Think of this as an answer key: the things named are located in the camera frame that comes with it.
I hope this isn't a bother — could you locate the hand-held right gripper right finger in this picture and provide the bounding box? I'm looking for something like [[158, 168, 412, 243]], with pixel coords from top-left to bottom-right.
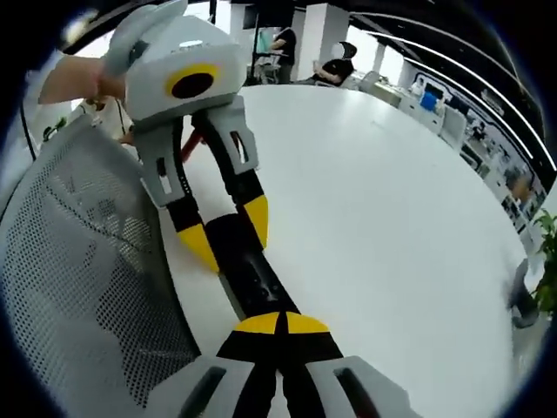
[[278, 311, 423, 418]]

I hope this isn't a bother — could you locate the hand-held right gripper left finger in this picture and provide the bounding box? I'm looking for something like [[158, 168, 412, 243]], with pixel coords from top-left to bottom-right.
[[143, 310, 288, 418]]

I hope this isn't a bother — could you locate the black remote control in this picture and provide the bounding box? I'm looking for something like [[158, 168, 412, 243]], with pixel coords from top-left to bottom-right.
[[204, 212, 302, 322]]

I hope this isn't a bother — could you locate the person's left hand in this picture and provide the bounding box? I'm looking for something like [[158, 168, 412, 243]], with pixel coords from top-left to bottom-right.
[[96, 71, 130, 99]]

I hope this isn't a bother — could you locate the red rod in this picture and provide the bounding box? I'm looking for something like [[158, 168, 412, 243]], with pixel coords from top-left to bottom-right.
[[179, 125, 211, 163]]

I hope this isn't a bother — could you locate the black light stand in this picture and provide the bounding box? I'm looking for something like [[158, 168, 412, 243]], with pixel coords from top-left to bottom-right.
[[249, 0, 263, 80]]

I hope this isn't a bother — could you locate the small green plant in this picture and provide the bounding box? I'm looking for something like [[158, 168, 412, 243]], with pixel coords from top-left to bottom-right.
[[40, 114, 70, 144]]

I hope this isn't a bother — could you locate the grey mesh office chair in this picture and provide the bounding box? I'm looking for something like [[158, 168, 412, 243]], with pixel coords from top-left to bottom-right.
[[0, 113, 206, 418]]

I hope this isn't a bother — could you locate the white office chair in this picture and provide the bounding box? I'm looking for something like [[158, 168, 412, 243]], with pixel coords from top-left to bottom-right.
[[358, 69, 380, 93]]

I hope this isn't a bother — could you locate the blue box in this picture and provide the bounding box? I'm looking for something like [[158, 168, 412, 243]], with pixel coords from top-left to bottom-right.
[[419, 82, 441, 113]]

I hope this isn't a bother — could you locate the black headset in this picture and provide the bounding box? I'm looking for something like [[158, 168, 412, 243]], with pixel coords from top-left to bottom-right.
[[506, 258, 541, 328]]

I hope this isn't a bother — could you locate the green potted plant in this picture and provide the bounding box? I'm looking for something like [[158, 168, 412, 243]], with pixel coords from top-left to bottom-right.
[[531, 207, 557, 315]]

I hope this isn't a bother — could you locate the thin dark cable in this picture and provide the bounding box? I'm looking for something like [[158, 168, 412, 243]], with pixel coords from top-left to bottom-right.
[[20, 106, 41, 160]]

